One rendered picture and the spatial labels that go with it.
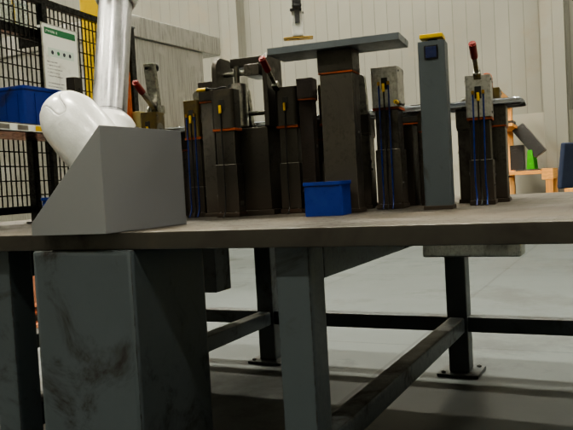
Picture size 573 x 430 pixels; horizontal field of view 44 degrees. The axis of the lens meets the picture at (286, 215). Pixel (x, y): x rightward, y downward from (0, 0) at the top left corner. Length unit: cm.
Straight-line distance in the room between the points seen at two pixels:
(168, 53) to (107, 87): 463
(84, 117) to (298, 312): 75
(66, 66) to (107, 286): 148
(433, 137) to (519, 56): 907
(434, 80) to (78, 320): 108
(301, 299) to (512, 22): 974
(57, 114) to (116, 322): 55
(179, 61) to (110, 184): 524
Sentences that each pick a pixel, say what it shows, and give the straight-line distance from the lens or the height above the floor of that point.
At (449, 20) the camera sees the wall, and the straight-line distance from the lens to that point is 1125.
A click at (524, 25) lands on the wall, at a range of 1103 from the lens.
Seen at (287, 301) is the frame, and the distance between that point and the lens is 152.
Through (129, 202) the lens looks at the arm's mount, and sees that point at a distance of 172.
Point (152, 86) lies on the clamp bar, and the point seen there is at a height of 114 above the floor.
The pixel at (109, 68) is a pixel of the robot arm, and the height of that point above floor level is 115.
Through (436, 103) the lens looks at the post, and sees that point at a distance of 193.
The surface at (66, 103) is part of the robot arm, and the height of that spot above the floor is 102.
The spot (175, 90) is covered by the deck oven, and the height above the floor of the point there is 171.
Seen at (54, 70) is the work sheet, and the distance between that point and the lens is 297.
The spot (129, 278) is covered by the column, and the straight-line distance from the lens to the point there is 167.
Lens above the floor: 79
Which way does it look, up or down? 2 degrees down
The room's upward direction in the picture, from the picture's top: 3 degrees counter-clockwise
